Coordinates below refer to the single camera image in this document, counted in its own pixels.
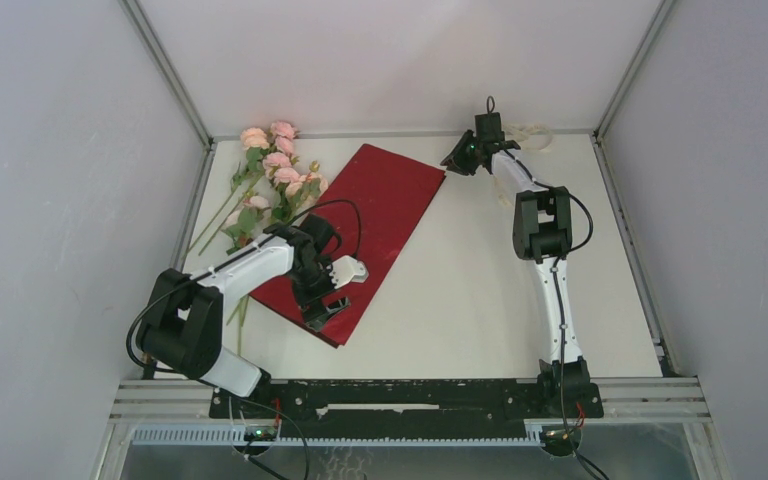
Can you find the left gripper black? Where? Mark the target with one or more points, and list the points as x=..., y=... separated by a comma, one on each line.
x=317, y=315

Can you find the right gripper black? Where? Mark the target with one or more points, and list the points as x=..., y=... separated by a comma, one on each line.
x=457, y=161

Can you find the red wrapping paper sheet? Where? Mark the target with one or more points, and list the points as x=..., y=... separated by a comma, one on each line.
x=374, y=204

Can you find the pink fake flower stem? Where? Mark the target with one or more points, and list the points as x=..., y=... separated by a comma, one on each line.
x=241, y=224
x=236, y=168
x=283, y=136
x=288, y=190

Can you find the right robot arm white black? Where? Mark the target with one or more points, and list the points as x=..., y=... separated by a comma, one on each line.
x=542, y=237

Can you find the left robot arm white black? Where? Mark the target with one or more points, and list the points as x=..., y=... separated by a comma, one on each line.
x=182, y=324

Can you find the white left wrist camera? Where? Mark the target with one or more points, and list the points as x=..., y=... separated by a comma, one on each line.
x=346, y=270

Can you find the white cable duct strip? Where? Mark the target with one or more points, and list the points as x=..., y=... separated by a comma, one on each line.
x=191, y=435

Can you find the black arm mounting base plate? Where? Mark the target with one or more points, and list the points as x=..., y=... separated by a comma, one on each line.
x=450, y=423

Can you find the aluminium frame front rail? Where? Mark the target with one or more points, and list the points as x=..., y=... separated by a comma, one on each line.
x=623, y=400

